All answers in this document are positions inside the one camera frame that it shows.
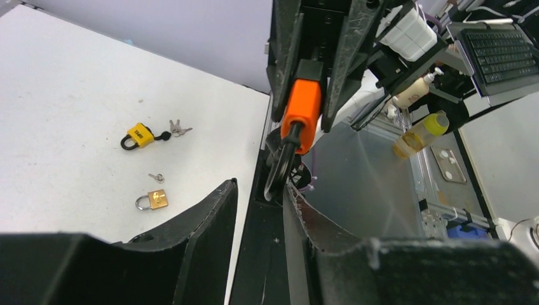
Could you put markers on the silver key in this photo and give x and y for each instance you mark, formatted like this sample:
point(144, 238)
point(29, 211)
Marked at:
point(175, 130)

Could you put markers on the yellow capped clear bottle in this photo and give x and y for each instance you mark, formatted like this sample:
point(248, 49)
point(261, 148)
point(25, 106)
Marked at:
point(421, 135)

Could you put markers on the yellow padlock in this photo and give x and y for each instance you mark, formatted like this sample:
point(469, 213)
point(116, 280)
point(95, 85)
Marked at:
point(138, 136)

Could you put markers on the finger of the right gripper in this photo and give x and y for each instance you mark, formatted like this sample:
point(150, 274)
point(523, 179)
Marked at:
point(355, 44)
point(286, 23)

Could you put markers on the brass padlock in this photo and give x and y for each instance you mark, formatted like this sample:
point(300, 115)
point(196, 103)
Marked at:
point(153, 200)

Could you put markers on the orange padlock with key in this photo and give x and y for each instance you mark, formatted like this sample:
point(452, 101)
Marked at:
point(299, 123)

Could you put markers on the black computer keyboard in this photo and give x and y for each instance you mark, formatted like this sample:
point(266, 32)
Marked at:
point(502, 60)

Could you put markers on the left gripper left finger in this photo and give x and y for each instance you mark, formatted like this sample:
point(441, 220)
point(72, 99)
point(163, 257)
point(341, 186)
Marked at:
point(186, 259)

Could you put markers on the white pump lotion bottle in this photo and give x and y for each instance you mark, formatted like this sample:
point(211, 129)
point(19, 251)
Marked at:
point(417, 90)

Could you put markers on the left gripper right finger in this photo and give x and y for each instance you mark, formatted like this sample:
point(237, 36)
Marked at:
point(325, 263)

